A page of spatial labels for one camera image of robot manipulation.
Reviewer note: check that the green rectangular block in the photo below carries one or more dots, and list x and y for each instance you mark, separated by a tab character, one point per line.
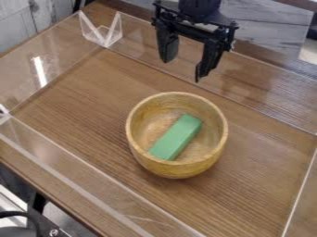
175	138

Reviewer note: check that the brown wooden bowl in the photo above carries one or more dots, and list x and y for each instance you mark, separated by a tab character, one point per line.
149	119

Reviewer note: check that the clear acrylic tray wall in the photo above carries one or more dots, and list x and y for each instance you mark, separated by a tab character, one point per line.
66	92

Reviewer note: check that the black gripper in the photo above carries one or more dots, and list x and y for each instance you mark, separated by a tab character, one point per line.
198	20

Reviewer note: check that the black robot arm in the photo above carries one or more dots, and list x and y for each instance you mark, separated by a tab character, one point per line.
196	20

